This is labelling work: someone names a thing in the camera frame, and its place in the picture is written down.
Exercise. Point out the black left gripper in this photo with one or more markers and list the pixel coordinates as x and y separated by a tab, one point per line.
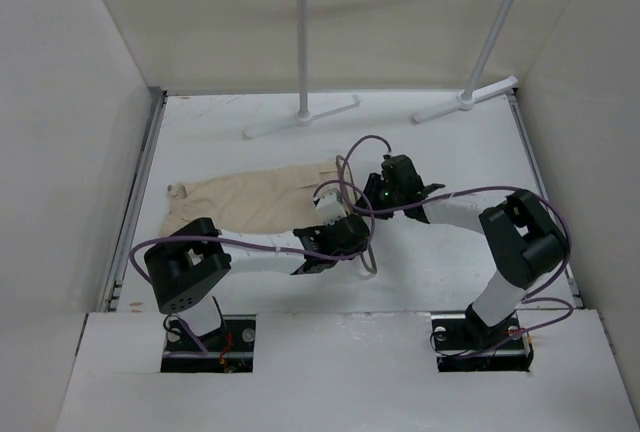
356	250

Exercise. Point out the white clothes rack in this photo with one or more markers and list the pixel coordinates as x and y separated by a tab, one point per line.
346	48

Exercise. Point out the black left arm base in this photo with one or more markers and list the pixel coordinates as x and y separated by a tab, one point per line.
229	349

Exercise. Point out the beige trousers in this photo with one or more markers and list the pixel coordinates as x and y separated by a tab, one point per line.
253	202

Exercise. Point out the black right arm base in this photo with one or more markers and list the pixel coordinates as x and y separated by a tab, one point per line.
459	348

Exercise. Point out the grey wire hanger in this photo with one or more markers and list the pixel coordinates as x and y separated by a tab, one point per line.
354	231

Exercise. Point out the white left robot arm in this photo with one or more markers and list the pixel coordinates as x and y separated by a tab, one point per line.
184	268

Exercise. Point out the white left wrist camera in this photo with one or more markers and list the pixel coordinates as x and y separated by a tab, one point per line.
329	207

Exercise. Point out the aluminium table edge rail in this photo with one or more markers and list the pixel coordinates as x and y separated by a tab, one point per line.
117	265

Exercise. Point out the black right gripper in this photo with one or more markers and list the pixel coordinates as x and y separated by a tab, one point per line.
374	183

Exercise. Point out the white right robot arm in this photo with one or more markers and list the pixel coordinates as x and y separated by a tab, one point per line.
524	241

